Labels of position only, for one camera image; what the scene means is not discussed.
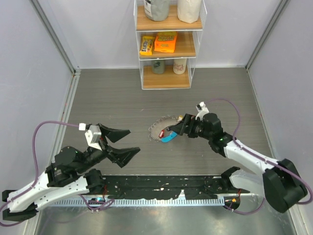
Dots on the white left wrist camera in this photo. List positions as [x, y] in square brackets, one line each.
[92, 135]

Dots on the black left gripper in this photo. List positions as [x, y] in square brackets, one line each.
[122, 155]

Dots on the grey bag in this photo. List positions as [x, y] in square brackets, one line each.
[156, 10]

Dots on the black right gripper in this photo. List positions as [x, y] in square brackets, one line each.
[180, 129]

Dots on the red key tag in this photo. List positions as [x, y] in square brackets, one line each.
[161, 135]

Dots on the white bag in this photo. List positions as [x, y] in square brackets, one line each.
[188, 10]

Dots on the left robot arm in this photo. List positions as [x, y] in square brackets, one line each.
[72, 173]

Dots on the orange candy box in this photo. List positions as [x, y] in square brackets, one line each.
[165, 41]

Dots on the yellow candy box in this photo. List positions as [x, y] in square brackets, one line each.
[147, 45]

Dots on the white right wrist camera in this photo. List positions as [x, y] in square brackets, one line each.
[202, 110]

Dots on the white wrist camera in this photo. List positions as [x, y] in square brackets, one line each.
[92, 135]
[202, 110]

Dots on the white slotted cable duct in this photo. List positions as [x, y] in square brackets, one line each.
[180, 201]

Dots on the white wire wooden shelf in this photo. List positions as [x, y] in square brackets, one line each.
[187, 46]

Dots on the grey-green cup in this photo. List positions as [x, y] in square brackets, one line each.
[158, 66]

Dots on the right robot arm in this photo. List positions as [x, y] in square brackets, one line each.
[278, 182]

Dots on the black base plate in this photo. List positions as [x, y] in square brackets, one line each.
[165, 187]

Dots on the white cup pink print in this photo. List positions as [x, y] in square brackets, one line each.
[179, 65]

